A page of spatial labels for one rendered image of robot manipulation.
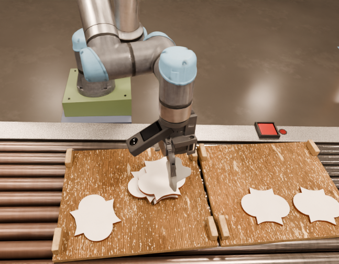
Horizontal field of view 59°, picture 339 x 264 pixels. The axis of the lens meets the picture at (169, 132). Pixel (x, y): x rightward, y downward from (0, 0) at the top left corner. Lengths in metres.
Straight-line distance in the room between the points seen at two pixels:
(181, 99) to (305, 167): 0.59
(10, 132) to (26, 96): 1.74
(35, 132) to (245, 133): 0.75
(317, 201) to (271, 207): 0.15
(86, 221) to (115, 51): 0.44
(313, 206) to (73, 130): 0.81
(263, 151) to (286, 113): 1.83
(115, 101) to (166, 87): 0.57
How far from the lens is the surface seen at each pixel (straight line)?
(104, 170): 0.94
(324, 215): 0.98
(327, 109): 3.15
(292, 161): 1.09
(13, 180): 1.00
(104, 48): 0.67
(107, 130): 1.09
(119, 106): 1.18
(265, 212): 0.91
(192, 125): 0.72
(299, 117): 2.91
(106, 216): 0.84
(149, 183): 0.86
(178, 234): 0.83
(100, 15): 0.71
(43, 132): 1.12
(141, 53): 0.67
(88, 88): 1.18
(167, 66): 0.59
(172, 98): 0.62
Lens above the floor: 1.67
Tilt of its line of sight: 44 degrees down
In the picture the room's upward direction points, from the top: 6 degrees clockwise
